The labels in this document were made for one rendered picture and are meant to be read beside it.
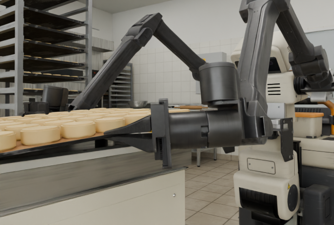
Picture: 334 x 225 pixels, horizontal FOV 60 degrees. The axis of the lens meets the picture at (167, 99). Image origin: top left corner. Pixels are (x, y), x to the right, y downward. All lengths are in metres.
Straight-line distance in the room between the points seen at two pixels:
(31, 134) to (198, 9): 5.30
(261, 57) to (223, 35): 4.68
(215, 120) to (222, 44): 4.83
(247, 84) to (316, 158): 0.96
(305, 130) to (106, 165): 1.15
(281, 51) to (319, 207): 0.62
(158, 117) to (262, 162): 0.90
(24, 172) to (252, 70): 0.41
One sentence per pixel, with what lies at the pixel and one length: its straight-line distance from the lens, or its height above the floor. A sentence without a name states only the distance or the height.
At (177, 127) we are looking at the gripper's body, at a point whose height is 0.94.
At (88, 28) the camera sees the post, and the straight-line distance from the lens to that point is 1.99.
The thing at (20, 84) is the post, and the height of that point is 1.08.
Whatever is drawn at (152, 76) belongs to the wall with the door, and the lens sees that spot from 5.91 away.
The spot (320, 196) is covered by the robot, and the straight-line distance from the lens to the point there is 1.32.
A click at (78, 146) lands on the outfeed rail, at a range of 0.81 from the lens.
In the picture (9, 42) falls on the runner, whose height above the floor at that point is 1.32.
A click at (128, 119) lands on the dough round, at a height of 0.95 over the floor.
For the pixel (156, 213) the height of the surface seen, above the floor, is 0.77.
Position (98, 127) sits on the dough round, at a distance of 0.48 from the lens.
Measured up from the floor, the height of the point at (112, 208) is 0.80.
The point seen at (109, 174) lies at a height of 0.86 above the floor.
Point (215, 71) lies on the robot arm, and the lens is 0.44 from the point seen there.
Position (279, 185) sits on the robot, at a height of 0.67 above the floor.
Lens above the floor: 0.98
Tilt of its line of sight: 1 degrees up
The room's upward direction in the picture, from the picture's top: straight up
